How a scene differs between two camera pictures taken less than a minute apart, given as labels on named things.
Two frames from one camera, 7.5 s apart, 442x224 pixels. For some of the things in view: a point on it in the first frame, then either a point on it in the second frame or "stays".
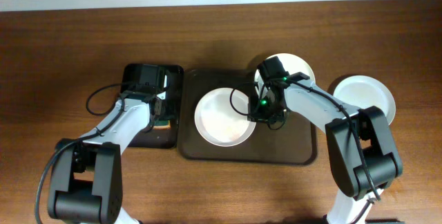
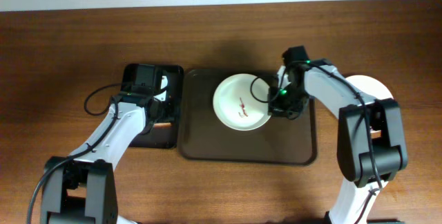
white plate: x=221 y=117 to x=371 y=86
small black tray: x=162 y=86 stays
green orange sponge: x=162 y=124 stays
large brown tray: x=295 y=143 stays
